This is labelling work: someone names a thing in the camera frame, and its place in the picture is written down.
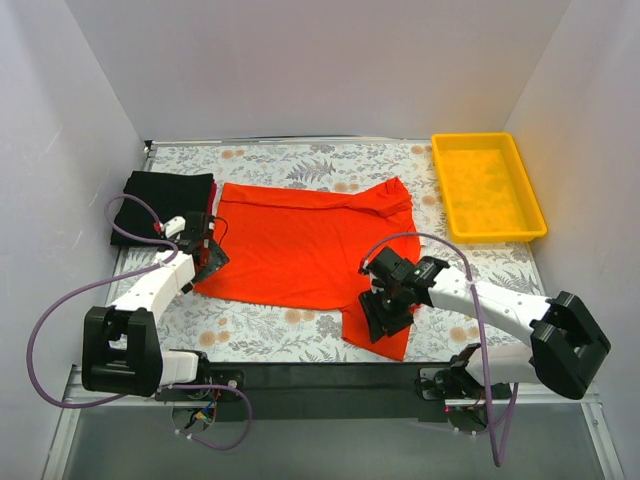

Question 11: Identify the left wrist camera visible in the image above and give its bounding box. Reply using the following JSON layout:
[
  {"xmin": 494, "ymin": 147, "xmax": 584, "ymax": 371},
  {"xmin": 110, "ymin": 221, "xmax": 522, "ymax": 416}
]
[{"xmin": 153, "ymin": 216, "xmax": 186, "ymax": 239}]

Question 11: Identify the orange t-shirt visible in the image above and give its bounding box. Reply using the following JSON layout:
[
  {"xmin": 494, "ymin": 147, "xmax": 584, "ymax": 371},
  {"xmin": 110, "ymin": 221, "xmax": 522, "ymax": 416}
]
[{"xmin": 195, "ymin": 177, "xmax": 420, "ymax": 361}]

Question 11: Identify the folded red t-shirt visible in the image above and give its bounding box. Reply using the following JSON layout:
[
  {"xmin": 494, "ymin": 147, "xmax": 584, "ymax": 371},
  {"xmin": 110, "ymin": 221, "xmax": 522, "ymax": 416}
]
[{"xmin": 206, "ymin": 180, "xmax": 218, "ymax": 215}]

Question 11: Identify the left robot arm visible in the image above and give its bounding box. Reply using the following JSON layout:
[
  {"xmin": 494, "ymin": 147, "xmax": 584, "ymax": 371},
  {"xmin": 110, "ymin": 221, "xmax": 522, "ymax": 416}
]
[{"xmin": 81, "ymin": 212, "xmax": 229, "ymax": 397}]

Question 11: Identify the aluminium frame rail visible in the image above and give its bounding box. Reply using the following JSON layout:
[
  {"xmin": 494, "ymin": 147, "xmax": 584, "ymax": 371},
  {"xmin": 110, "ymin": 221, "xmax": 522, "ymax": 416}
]
[{"xmin": 42, "ymin": 362, "xmax": 626, "ymax": 480}]

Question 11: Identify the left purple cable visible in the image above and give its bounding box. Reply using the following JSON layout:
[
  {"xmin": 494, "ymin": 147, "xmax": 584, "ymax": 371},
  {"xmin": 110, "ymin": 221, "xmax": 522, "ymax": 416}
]
[{"xmin": 25, "ymin": 194, "xmax": 254, "ymax": 451}]

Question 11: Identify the folded black t-shirt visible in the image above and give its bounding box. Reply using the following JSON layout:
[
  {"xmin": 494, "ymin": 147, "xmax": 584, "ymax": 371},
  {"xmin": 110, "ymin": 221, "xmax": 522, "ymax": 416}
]
[{"xmin": 110, "ymin": 171, "xmax": 214, "ymax": 248}]

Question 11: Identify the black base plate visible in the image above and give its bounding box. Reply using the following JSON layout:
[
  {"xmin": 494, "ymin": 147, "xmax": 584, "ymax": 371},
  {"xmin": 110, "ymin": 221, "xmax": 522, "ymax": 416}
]
[{"xmin": 154, "ymin": 362, "xmax": 491, "ymax": 436}]

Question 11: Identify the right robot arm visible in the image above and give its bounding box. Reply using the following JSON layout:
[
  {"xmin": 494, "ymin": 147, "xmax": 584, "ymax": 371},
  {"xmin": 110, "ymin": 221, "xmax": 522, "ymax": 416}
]
[{"xmin": 359, "ymin": 247, "xmax": 611, "ymax": 400}]

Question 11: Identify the yellow plastic bin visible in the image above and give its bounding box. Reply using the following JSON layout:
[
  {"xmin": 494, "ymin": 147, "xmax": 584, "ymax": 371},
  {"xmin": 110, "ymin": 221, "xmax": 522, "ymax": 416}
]
[{"xmin": 431, "ymin": 132, "xmax": 547, "ymax": 243}]

